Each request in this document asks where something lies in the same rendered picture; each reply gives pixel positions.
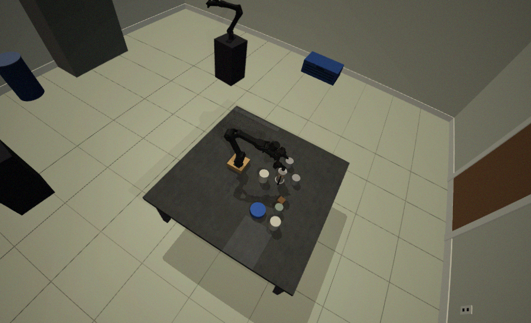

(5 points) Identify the blue cylinder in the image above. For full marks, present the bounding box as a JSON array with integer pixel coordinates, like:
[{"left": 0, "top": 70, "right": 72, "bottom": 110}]
[{"left": 250, "top": 202, "right": 266, "bottom": 219}]

